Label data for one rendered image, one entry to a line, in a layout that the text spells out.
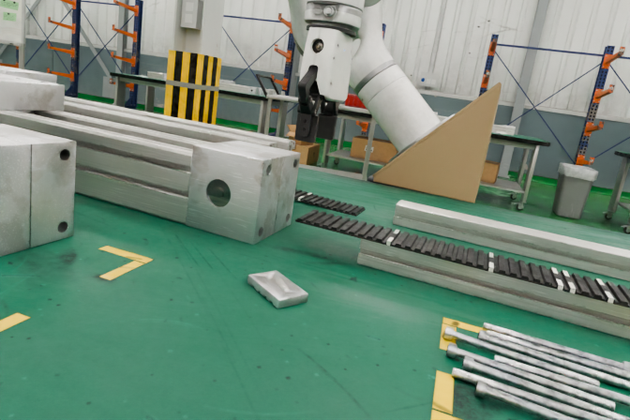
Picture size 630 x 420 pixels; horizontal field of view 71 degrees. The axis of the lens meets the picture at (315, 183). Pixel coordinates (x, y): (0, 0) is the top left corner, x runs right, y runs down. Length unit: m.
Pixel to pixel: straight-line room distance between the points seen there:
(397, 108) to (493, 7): 7.31
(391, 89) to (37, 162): 0.78
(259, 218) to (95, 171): 0.24
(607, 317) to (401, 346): 0.22
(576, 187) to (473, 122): 4.63
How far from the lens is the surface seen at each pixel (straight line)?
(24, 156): 0.45
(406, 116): 1.04
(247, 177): 0.48
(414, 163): 0.95
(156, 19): 10.47
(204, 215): 0.52
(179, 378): 0.29
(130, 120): 0.83
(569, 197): 5.55
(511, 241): 0.66
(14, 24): 6.11
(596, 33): 8.41
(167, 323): 0.34
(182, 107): 3.88
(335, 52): 0.65
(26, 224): 0.47
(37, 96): 0.78
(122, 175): 0.60
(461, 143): 0.94
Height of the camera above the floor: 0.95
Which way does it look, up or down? 12 degrees down
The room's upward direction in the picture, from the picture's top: 8 degrees clockwise
